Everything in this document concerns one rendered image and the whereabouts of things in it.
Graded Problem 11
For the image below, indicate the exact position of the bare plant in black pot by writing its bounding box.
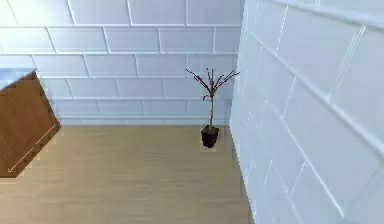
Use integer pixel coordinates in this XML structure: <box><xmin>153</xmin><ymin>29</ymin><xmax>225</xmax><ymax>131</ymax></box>
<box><xmin>185</xmin><ymin>67</ymin><xmax>241</xmax><ymax>149</ymax></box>

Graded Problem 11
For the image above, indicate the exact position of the brown wooden cupboard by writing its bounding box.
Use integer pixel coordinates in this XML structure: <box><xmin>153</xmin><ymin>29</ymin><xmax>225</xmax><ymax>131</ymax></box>
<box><xmin>0</xmin><ymin>67</ymin><xmax>62</xmax><ymax>179</ymax></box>

